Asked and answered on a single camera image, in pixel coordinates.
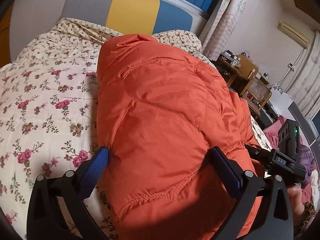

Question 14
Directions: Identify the orange quilted down jacket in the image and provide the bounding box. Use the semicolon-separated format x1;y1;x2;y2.
97;34;264;239

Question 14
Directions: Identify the person right hand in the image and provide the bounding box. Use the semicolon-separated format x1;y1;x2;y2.
287;185;307;226

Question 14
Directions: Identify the pink velvet blanket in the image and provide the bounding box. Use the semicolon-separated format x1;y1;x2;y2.
263;116;319;205

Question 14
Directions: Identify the wooden rattan chair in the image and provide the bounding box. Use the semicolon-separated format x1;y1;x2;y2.
241;77;272;119

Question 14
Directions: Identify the wooden desk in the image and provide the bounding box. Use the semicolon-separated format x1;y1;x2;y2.
213;51;259;95

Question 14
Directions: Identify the floral bed quilt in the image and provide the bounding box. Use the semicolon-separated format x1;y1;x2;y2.
0;17;272;240

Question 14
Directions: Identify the right floral curtain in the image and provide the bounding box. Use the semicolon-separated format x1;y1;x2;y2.
200;0;247;61

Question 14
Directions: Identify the grey yellow blue headboard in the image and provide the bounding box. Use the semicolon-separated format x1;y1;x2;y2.
61;0;193;36

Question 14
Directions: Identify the wall air conditioner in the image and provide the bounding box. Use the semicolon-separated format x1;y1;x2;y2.
278;21;310;49

